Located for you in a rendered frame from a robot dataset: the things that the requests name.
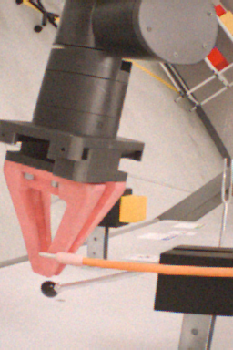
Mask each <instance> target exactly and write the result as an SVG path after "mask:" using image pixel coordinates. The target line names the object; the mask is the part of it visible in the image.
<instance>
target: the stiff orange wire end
mask: <svg viewBox="0 0 233 350"><path fill-rule="evenodd" d="M39 255H40V256H43V257H49V258H52V259H56V260H57V261H58V262H60V263H62V264H69V265H75V266H83V265H84V266H90V267H96V268H104V269H117V270H123V271H130V272H143V273H163V274H164V273H168V274H181V275H185V274H186V275H198V276H202V275H205V276H216V277H217V276H221V277H225V276H227V277H232V276H233V268H224V267H223V268H218V267H215V268H212V267H199V266H198V267H194V266H188V267H187V266H181V265H179V266H175V265H161V264H147V263H141V262H138V263H134V262H121V261H113V260H100V259H93V258H86V257H84V256H82V255H80V254H73V253H66V252H58V253H57V254H56V255H54V254H52V253H48V252H40V253H39Z"/></svg>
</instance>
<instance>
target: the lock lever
mask: <svg viewBox="0 0 233 350"><path fill-rule="evenodd" d="M140 274H146V273H143V272H130V271H127V272H123V273H114V274H111V275H108V276H100V277H97V278H94V279H87V280H84V281H77V282H73V283H57V284H55V287H54V289H55V291H56V292H57V293H62V291H63V290H70V289H76V288H80V287H87V286H89V285H97V284H100V283H110V282H113V281H116V280H123V279H126V278H129V277H133V276H137V275H140Z"/></svg>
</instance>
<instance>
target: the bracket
mask: <svg viewBox="0 0 233 350"><path fill-rule="evenodd" d="M216 321H217V315H216V316H214V315H201V314H183V320H182V326H181V330H180V338H179V344H178V348H177V350H211V346H212V342H213V338H214V330H215V328H216Z"/></svg>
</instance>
